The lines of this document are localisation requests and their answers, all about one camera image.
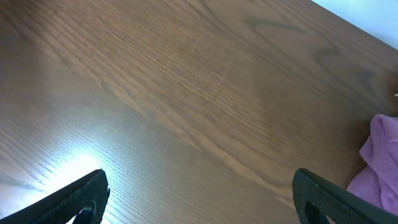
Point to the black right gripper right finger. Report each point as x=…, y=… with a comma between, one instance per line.
x=319, y=201

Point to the crumpled purple cloth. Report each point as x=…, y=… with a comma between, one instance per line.
x=377, y=182

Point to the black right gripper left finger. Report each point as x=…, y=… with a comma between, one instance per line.
x=82, y=201

